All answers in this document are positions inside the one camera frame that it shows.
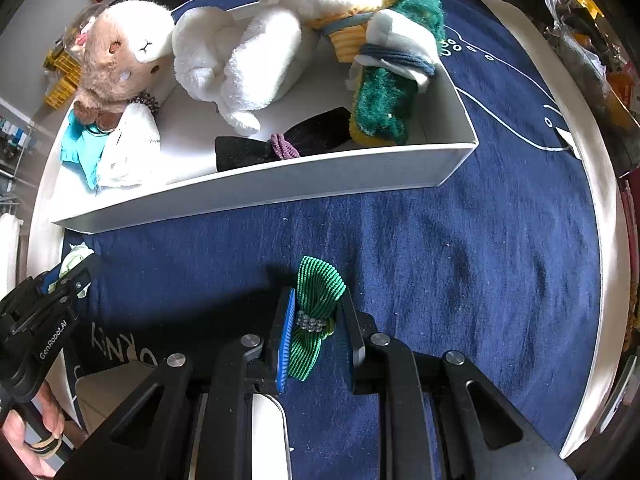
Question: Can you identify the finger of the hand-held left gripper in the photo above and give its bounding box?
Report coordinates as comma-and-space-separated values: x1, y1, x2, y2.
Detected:
52, 256, 103, 301
32, 270, 63, 296

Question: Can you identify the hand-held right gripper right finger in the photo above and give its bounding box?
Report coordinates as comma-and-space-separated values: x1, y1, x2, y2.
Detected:
340, 292, 578, 480

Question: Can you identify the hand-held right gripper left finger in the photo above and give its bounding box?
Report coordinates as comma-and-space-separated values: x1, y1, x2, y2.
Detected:
85, 285, 298, 480

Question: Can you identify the pale green fabric piece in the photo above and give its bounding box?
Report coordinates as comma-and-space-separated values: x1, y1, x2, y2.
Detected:
59, 242, 96, 281

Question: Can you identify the green striped bow hair tie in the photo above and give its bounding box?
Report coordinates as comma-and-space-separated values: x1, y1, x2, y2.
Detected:
286, 255, 347, 381

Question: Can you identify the teal garment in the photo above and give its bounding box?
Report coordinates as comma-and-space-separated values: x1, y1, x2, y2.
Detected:
61, 110, 108, 191

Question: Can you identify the small white cloth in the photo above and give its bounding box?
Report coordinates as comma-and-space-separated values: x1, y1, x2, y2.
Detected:
96, 107, 162, 188

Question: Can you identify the white cardboard box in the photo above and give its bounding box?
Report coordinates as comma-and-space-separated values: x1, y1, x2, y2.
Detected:
50, 0, 478, 236

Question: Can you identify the purple hair tie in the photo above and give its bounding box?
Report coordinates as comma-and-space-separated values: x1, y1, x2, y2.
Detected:
270, 131, 301, 159

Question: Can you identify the black velvet bow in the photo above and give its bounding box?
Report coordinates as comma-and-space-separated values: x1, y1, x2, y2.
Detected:
215, 106, 353, 173

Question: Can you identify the brown and white plush lamb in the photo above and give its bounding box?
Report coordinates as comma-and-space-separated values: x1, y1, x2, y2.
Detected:
75, 0, 176, 133

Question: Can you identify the white towel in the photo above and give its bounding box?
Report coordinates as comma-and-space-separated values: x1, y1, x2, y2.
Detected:
171, 6, 306, 136

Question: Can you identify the dark blue hair tie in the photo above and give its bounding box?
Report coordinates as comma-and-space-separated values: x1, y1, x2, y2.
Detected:
357, 44, 441, 78

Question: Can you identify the white cloth piece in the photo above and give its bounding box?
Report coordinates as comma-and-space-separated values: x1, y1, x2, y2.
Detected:
367, 10, 443, 93

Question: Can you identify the person's left hand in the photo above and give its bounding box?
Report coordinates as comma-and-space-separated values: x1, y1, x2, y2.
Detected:
0, 380, 66, 466

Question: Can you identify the white sofa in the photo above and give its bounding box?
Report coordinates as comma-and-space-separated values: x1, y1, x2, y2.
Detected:
0, 212, 23, 291

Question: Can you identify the beige rubber band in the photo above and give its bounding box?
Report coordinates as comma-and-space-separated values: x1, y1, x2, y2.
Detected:
27, 432, 63, 461

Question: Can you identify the storage rack with items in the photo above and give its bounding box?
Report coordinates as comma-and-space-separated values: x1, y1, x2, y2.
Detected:
0, 105, 38, 211

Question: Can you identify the glass dome with flowers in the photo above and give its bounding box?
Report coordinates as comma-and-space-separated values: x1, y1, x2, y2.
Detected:
60, 2, 108, 61

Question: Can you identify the white electronic device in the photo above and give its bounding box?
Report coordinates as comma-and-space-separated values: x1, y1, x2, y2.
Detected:
595, 360, 636, 443

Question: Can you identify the clear plastic bag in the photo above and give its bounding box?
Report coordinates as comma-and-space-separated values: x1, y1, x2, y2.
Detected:
542, 0, 613, 111

